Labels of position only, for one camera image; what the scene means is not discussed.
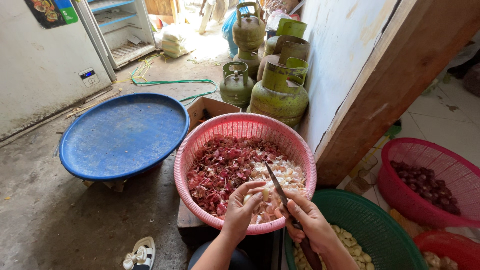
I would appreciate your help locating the clear drinking glass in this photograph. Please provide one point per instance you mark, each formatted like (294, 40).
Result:
(369, 162)
(360, 182)

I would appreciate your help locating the open white refrigerator door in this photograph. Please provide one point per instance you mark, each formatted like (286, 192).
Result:
(123, 33)

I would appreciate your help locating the heap of white garlic skins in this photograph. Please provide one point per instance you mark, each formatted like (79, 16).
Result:
(287, 174)

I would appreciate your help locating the green plastic basket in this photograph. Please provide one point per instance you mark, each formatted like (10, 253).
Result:
(371, 221)

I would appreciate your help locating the magenta plastic basket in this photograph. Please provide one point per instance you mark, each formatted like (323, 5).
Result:
(446, 165)

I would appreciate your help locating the white filled sack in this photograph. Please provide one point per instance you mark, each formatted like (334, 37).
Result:
(174, 43)

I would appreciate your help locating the white sandal with bow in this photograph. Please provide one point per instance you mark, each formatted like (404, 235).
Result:
(140, 257)

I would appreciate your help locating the orange mesh bag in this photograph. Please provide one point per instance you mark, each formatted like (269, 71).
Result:
(407, 223)

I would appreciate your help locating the large green gas cylinder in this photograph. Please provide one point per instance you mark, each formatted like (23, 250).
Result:
(277, 99)

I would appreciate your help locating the small green gas cylinder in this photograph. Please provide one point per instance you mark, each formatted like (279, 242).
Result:
(236, 90)

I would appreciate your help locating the pink plastic basket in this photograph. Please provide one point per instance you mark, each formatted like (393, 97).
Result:
(210, 129)

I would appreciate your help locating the pale garlic clove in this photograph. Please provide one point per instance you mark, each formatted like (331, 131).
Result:
(265, 194)

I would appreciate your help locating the pile of purple shallots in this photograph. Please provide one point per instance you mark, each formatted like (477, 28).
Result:
(425, 185)

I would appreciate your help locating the blue round plastic tray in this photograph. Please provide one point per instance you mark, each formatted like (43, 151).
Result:
(123, 137)

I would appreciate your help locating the person's left hand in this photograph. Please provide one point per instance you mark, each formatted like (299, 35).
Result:
(236, 213)

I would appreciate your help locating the white refrigerator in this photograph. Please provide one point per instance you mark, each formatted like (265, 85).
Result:
(41, 67)

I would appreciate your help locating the brown cardboard box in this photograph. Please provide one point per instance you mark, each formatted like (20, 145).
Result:
(215, 107)

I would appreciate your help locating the blue plastic bag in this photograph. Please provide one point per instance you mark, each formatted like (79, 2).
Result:
(228, 26)

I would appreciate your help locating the wooden block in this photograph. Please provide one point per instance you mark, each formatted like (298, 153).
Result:
(187, 219)

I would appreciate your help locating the pile of peeled garlic cloves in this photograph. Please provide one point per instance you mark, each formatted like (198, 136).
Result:
(354, 249)

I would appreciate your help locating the brown wooden post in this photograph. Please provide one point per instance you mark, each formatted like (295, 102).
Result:
(397, 82)

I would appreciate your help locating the person's dark trouser leg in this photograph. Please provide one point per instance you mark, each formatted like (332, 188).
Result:
(240, 260)

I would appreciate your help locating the red plastic basket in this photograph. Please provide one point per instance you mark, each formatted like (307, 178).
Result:
(450, 245)

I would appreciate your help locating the rusty brown gas cylinder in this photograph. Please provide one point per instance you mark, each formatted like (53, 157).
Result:
(288, 47)

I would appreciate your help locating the person's right hand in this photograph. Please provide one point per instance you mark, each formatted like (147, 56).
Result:
(309, 221)

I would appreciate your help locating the heap of red shallot skins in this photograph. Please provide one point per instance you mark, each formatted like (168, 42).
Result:
(221, 168)

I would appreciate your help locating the pile of unpeeled garlic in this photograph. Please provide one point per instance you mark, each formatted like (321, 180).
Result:
(438, 261)

